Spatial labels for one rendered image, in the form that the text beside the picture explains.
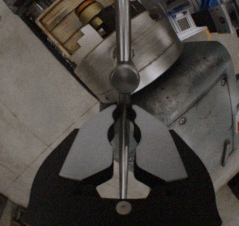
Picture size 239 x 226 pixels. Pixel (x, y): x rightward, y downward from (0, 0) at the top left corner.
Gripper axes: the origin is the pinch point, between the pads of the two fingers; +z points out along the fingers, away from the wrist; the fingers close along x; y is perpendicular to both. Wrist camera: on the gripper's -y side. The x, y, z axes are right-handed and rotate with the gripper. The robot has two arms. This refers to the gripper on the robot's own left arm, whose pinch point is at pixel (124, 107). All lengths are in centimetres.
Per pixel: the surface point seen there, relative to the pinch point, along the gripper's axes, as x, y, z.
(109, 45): -2.7, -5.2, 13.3
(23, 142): -168, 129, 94
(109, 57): -2.7, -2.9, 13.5
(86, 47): -10.5, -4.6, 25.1
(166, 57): 8.8, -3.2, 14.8
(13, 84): -150, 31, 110
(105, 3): -8, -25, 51
